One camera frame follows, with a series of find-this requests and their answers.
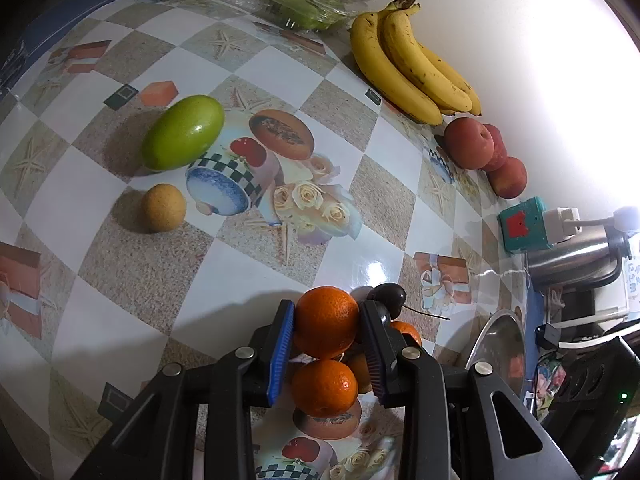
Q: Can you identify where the green mango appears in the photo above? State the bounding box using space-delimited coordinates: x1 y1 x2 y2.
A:
140 94 224 171

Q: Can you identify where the teal plastic box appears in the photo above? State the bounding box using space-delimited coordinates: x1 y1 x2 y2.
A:
498 196 552 254

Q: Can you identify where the large steel bowl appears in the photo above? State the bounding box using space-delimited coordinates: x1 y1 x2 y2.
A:
459 309 525 396

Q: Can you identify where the red apple middle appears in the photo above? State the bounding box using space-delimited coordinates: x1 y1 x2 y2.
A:
483 124 508 172

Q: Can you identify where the peach coloured apple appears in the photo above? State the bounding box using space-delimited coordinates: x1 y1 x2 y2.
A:
444 117 495 169

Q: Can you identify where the yellow banana bunch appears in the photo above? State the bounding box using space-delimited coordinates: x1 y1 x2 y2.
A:
350 0 482 126

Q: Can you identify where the black plum with stem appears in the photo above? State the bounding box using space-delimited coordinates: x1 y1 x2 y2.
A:
367 283 447 320

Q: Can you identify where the steel thermos jug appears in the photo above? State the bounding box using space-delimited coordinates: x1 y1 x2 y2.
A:
526 226 631 292

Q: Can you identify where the black power adapter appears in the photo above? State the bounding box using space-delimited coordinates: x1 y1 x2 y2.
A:
535 323 561 350

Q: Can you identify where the checkered fruit print tablecloth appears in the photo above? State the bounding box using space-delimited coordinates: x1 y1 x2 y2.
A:
1 0 526 479

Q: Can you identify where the larger tan longan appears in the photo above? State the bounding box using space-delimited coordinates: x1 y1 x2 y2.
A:
345 353 372 394

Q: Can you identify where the red apple far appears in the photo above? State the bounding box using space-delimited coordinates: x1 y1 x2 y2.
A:
487 156 527 200

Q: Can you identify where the red apple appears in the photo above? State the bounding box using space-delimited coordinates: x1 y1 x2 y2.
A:
487 156 527 200
483 124 508 172

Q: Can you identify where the orange tangerine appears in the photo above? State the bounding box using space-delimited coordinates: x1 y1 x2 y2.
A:
290 360 358 418
390 321 422 346
293 286 359 359

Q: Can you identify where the small tan longan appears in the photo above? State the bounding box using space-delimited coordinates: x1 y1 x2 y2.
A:
141 183 186 232

